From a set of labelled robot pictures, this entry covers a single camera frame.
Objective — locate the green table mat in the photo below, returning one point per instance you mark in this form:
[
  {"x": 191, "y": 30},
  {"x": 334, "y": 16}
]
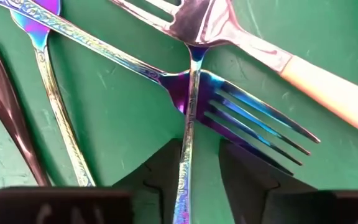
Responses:
[{"x": 120, "y": 118}]

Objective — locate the black fork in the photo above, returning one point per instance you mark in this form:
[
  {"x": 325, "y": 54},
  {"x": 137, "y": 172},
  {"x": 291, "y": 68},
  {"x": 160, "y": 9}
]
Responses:
[{"x": 2, "y": 93}]

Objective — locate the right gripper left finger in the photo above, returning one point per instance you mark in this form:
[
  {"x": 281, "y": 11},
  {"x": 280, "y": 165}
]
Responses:
[{"x": 154, "y": 199}]

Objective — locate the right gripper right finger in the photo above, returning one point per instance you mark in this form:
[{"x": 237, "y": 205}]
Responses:
[{"x": 259, "y": 202}]

